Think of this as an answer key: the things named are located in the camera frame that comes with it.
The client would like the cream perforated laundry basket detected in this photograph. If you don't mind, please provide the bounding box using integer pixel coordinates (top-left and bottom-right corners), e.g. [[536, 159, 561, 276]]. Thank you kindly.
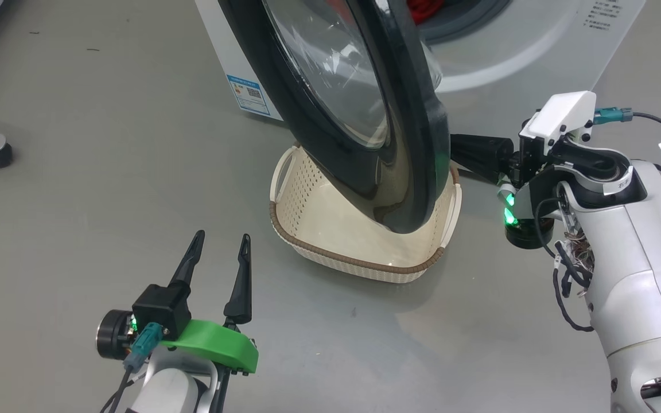
[[269, 145, 463, 284]]

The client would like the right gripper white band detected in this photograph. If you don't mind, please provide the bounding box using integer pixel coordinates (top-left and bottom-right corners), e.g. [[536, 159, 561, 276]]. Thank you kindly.
[[450, 91, 597, 187]]

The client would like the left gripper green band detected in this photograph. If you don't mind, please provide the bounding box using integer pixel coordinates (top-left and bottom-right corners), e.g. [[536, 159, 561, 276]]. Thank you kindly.
[[160, 230, 259, 375]]

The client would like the left camera cable teal connector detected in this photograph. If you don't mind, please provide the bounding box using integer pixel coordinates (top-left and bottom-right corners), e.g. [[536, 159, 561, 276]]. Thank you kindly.
[[100, 322, 164, 413]]

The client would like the red and white garment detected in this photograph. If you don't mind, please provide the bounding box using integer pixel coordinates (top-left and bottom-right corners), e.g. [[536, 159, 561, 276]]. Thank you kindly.
[[406, 0, 445, 25]]

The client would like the small printed text label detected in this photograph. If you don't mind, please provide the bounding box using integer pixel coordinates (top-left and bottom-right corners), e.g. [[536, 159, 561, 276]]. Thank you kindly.
[[585, 0, 616, 30]]

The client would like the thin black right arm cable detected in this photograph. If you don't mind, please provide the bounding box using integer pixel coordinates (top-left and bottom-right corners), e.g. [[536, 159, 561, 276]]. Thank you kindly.
[[534, 198, 595, 333]]

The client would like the black round glass washer door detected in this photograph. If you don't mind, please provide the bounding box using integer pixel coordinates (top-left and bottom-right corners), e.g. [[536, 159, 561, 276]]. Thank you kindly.
[[217, 0, 452, 235]]

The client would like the right camera cable teal connector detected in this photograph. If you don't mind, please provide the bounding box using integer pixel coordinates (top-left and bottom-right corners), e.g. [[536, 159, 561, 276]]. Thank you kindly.
[[593, 107, 661, 204]]

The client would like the white washing machine body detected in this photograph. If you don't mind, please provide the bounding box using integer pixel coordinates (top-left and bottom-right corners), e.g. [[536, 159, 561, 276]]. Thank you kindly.
[[195, 0, 648, 138]]

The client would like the grey rubber door gasket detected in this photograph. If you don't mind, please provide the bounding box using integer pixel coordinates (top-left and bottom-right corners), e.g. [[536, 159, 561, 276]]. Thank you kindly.
[[419, 0, 512, 46]]

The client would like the blue energy label sticker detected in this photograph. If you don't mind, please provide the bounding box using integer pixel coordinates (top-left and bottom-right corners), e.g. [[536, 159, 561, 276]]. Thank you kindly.
[[226, 75, 271, 117]]

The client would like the camera cable teal connector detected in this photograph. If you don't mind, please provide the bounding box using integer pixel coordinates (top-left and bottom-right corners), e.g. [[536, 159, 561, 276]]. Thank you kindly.
[[100, 322, 164, 413], [593, 107, 661, 204]]

